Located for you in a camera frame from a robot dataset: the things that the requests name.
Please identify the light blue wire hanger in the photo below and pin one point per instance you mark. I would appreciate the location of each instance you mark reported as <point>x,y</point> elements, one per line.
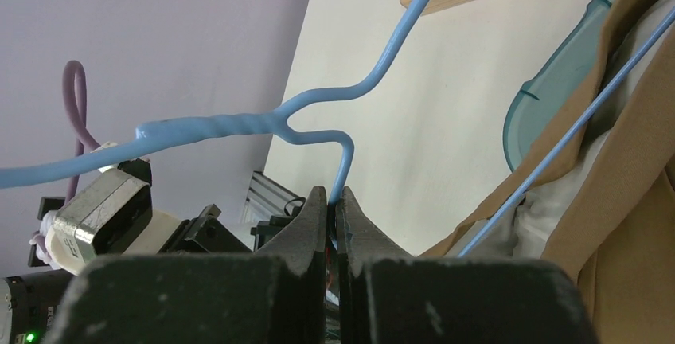
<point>164,134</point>

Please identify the teal plastic basket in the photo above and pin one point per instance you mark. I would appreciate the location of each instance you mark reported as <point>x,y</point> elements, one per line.
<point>540,98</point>

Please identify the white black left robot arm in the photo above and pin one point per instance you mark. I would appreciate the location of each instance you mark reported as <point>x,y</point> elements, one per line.
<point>29,302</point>

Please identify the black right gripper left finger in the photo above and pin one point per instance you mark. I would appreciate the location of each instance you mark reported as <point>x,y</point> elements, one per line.
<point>273,295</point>

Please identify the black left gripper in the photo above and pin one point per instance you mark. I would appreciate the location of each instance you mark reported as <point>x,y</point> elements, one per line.
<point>203,234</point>

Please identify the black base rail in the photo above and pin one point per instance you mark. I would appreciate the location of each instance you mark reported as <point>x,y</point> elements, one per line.
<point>269,208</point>

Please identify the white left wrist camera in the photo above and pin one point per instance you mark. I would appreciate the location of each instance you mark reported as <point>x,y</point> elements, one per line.
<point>113,215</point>

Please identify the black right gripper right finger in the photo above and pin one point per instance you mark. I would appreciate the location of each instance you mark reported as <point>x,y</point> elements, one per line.
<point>389,296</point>

